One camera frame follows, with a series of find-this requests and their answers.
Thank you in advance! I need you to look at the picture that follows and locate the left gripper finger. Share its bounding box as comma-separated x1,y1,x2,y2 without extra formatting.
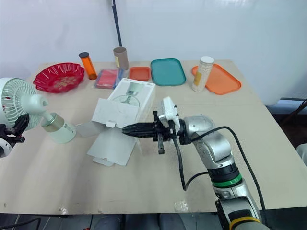
13,113,31,132

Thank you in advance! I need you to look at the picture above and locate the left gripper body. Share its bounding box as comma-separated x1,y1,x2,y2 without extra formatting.
0,123,26,145

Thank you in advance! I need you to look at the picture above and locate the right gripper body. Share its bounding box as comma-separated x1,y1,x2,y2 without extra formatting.
153,111,181,155

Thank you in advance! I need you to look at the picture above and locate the white desk fan mint base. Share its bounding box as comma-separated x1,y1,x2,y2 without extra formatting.
0,77,78,145

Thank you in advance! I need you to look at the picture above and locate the white cardboard fan box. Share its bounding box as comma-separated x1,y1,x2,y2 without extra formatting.
86,77,157,167

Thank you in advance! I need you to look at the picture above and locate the red scalloped plastic plate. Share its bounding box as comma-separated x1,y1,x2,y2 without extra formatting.
33,62,86,94

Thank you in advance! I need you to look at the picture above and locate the teal plastic tray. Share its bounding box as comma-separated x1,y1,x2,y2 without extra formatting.
150,57,187,87

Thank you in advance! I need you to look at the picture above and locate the small orange tray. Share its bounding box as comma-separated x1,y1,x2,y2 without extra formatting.
129,66,152,81

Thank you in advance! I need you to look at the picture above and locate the clear jar white lid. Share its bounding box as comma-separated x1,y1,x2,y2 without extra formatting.
191,56,214,92

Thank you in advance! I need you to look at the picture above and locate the red pack in clear pouch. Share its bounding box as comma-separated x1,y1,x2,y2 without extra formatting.
94,68,126,90

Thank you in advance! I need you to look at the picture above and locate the large orange tray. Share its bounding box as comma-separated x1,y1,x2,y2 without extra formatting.
191,63,242,95

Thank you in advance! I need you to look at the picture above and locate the brown cardboard tube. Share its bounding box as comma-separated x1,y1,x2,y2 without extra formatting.
113,46,130,70

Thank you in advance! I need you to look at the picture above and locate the orange bottle black cap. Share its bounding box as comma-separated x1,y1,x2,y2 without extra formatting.
78,52,98,81

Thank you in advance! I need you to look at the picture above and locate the dark pole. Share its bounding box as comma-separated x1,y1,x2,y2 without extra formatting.
111,0,124,49

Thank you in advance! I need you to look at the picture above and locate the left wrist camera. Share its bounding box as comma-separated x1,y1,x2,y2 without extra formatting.
0,137,13,159

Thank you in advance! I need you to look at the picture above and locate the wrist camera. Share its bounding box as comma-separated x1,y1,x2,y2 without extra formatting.
159,96,181,129
0,137,13,159

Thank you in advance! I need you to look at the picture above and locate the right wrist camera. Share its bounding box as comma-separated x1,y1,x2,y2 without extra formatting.
159,96,181,129

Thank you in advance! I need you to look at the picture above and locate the black cable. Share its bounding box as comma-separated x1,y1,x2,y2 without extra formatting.
0,216,43,230
173,138,210,192
191,126,267,218

